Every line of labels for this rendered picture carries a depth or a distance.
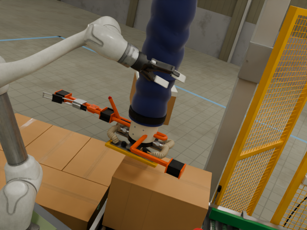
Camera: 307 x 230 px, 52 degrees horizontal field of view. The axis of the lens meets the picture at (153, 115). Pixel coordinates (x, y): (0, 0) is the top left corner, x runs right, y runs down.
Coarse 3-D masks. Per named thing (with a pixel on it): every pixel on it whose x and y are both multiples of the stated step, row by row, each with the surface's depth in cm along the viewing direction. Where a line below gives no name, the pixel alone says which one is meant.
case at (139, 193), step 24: (120, 168) 198; (144, 168) 204; (192, 168) 217; (120, 192) 192; (144, 192) 188; (168, 192) 188; (192, 192) 193; (120, 216) 199; (144, 216) 195; (168, 216) 191; (192, 216) 187
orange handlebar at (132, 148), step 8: (88, 104) 204; (96, 112) 198; (120, 120) 194; (128, 120) 196; (144, 136) 182; (160, 136) 187; (136, 144) 172; (136, 152) 167; (144, 152) 167; (152, 160) 165; (160, 160) 164
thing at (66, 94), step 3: (60, 90) 209; (63, 90) 210; (57, 93) 205; (60, 93) 205; (63, 93) 206; (66, 93) 207; (69, 93) 208; (63, 96) 204; (66, 96) 204; (63, 99) 204
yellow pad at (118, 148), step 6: (108, 144) 189; (114, 144) 189; (120, 144) 191; (126, 144) 192; (120, 150) 186; (126, 150) 186; (144, 150) 186; (132, 156) 184; (138, 156) 184; (144, 162) 182; (150, 162) 181
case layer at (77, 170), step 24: (24, 120) 299; (0, 144) 258; (24, 144) 265; (48, 144) 274; (72, 144) 282; (96, 144) 291; (0, 168) 232; (48, 168) 245; (72, 168) 251; (96, 168) 259; (48, 192) 222; (72, 192) 227; (96, 192) 233; (72, 216) 207; (96, 216) 230
